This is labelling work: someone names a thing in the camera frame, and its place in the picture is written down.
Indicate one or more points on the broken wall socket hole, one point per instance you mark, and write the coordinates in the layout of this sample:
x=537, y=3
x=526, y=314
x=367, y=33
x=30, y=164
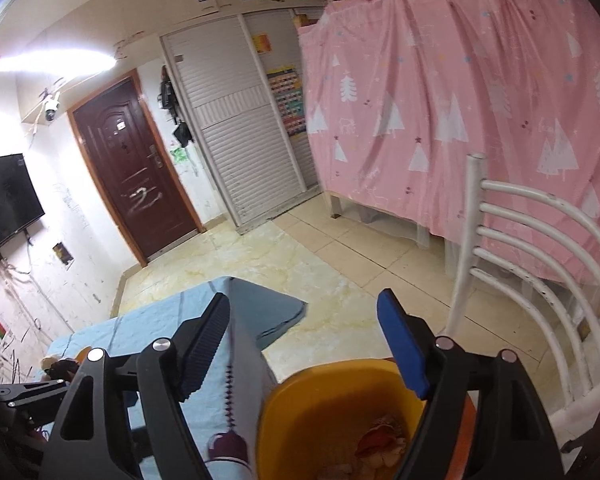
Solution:
x=62, y=253

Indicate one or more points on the white slatted wardrobe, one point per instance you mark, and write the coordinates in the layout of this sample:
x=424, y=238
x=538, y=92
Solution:
x=219, y=71

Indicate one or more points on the white metal chair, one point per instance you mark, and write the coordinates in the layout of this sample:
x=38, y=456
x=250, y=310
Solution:
x=581, y=402

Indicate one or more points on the ceiling light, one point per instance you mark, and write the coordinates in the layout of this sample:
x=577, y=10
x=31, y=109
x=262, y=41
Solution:
x=66, y=62

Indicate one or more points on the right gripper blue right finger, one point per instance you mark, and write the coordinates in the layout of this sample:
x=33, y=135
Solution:
x=402, y=342

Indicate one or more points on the black wall television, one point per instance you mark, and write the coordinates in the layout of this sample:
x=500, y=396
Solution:
x=19, y=203

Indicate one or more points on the black hanging bags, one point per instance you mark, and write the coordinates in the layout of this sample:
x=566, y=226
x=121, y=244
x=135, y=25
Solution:
x=169, y=102

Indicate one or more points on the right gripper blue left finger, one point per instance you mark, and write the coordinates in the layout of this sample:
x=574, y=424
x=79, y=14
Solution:
x=200, y=339

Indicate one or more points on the security camera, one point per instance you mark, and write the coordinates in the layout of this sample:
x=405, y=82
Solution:
x=51, y=104

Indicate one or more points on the dark red wooden door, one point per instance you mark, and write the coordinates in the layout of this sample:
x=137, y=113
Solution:
x=126, y=158

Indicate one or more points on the pink tree-print curtain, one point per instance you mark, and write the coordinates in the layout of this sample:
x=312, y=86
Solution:
x=399, y=93

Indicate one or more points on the red snack bag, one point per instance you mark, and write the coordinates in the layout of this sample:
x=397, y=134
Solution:
x=383, y=445

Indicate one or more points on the yellow trash bin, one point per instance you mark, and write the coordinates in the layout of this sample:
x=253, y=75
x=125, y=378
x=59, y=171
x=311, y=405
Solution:
x=311, y=423

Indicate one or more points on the colourful wall chart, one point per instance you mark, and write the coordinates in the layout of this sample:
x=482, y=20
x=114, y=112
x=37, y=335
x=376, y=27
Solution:
x=286, y=87

